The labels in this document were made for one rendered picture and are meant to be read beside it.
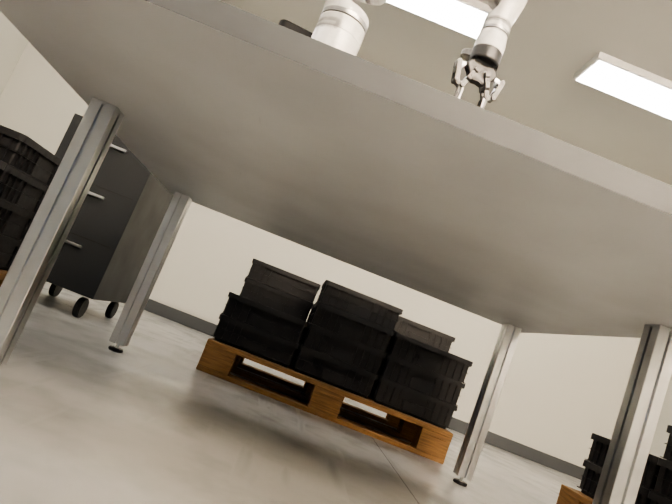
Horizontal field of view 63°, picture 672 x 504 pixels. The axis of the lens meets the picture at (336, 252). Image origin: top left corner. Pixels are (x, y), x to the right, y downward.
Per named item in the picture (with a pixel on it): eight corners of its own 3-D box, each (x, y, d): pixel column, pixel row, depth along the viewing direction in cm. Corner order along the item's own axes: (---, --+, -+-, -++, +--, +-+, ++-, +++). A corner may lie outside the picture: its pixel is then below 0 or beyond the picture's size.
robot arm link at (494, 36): (487, 72, 144) (495, 52, 145) (510, 55, 134) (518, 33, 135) (458, 57, 143) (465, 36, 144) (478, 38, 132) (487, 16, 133)
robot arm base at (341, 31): (331, 102, 97) (365, 20, 99) (283, 85, 98) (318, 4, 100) (333, 123, 106) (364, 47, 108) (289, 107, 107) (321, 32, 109)
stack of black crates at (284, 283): (290, 359, 321) (318, 288, 328) (290, 363, 292) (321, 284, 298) (227, 334, 320) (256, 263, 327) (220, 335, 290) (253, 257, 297)
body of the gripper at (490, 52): (480, 36, 132) (468, 70, 131) (510, 52, 134) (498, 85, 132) (466, 49, 139) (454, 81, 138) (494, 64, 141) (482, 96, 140)
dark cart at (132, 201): (80, 321, 250) (161, 146, 263) (-13, 285, 248) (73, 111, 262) (122, 321, 311) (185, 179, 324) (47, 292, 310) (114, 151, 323)
